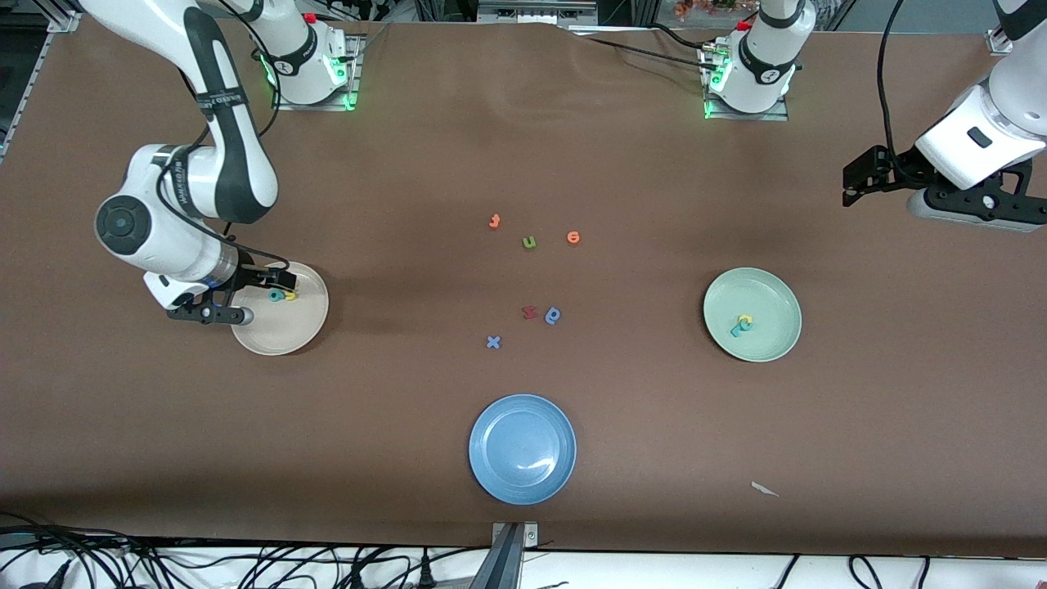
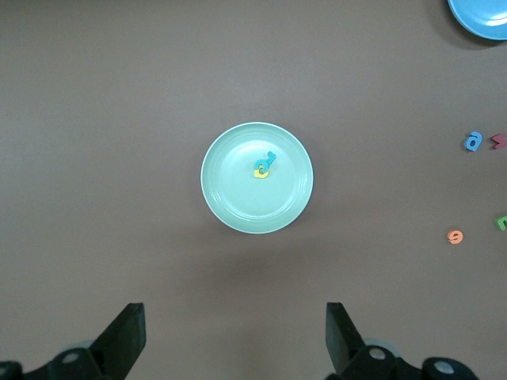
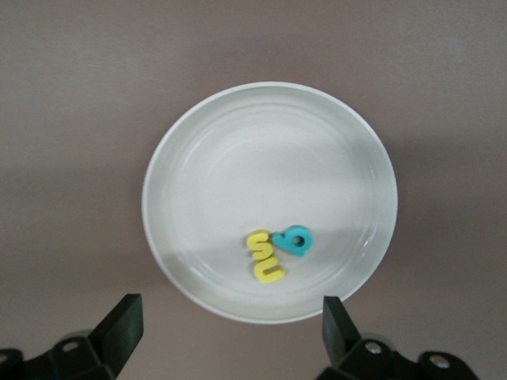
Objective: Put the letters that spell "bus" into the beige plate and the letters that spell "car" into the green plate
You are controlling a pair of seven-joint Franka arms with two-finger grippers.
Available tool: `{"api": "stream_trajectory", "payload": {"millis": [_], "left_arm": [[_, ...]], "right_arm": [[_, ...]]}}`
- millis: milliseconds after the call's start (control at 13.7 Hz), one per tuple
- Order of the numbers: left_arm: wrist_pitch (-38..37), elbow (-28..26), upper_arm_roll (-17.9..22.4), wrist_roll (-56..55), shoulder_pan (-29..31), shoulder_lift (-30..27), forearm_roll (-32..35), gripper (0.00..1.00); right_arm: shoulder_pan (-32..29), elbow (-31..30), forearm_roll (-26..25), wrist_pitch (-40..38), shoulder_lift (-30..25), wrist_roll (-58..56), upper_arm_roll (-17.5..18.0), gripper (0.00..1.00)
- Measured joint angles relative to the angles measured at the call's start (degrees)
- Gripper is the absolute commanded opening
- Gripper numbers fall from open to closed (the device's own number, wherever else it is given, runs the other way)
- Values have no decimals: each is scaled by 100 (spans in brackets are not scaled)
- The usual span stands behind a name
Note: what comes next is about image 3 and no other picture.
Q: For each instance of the yellow foam letter u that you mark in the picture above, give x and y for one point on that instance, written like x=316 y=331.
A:
x=269 y=272

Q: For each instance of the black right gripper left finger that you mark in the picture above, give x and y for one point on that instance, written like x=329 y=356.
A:
x=119 y=336

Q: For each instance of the brown table cover sheet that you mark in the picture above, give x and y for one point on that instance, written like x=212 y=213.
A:
x=59 y=118

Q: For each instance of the yellow foam letter s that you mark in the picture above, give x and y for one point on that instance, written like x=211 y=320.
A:
x=258 y=242

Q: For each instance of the beige round plate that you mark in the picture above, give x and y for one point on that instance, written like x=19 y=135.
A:
x=269 y=166

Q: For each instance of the teal foam letter b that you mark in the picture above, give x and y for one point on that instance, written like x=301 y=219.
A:
x=291 y=242

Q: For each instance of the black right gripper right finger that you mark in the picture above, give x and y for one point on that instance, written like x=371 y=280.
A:
x=340 y=336

